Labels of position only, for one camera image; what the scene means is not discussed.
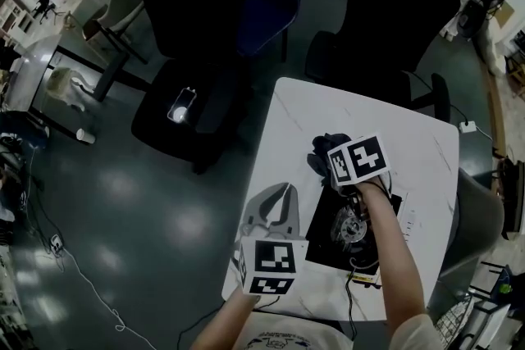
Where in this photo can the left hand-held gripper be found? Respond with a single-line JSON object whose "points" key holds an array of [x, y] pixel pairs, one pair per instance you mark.
{"points": [[272, 258]]}

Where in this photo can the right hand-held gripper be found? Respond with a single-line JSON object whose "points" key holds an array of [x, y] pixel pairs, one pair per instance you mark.
{"points": [[361, 160]]}

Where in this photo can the dark blue cloth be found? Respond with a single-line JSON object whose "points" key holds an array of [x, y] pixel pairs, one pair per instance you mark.
{"points": [[328, 141]]}

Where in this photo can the white portable gas stove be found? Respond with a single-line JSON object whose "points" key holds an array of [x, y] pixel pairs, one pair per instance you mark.
{"points": [[328, 233]]}

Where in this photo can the person's left forearm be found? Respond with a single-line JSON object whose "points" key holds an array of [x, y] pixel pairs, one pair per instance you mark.
{"points": [[225, 319]]}

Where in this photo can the person's right forearm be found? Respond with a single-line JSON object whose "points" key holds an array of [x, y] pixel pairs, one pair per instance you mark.
{"points": [[389, 250]]}

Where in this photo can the person's white printed shirt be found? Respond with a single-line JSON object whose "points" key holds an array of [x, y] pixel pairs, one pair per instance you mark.
{"points": [[287, 332]]}

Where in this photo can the black smartphone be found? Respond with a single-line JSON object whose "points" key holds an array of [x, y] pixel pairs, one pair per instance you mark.
{"points": [[186, 98]]}

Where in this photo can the white power strip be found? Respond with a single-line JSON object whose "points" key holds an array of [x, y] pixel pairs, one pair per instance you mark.
{"points": [[467, 126]]}

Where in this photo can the grey shell chair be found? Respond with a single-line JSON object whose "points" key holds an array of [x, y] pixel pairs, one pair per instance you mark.
{"points": [[476, 209]]}

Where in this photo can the blue shell chair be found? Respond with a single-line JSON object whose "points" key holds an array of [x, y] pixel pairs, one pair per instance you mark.
{"points": [[270, 4]]}

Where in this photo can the black mesh office chair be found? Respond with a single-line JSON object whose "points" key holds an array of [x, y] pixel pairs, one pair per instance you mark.
{"points": [[389, 12]]}

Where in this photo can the white paper cup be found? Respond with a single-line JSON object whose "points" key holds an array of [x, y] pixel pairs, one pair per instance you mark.
{"points": [[85, 136]]}

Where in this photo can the white floor cushion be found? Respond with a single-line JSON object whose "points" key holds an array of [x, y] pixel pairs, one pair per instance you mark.
{"points": [[488, 49]]}

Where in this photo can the black high-back office chair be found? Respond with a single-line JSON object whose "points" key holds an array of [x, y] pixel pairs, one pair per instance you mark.
{"points": [[184, 4]]}

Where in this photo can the grey round-faced appliance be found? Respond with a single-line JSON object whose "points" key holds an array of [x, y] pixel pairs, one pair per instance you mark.
{"points": [[467, 18]]}

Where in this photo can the white floor power socket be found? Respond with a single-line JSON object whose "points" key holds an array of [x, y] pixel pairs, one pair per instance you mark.
{"points": [[56, 244]]}

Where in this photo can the green bottle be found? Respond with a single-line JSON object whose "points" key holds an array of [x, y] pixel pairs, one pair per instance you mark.
{"points": [[504, 288]]}

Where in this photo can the beige plastic stool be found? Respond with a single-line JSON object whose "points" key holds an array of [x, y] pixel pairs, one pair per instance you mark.
{"points": [[59, 80]]}

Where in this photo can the beige chair with black legs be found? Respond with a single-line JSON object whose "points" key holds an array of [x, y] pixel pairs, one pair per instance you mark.
{"points": [[123, 0]]}

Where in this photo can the grey marble table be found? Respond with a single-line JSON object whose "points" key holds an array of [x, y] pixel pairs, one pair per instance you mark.
{"points": [[37, 61]]}

